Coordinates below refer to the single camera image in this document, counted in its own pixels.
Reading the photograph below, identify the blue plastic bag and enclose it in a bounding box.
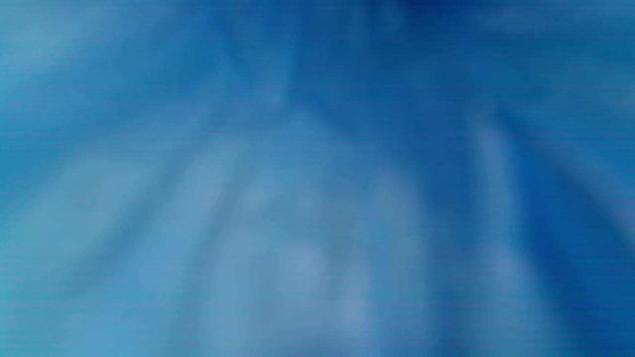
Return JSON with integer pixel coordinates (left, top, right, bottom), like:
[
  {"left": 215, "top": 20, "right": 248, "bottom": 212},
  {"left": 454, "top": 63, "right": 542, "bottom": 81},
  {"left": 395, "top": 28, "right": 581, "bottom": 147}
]
[{"left": 0, "top": 0, "right": 635, "bottom": 357}]

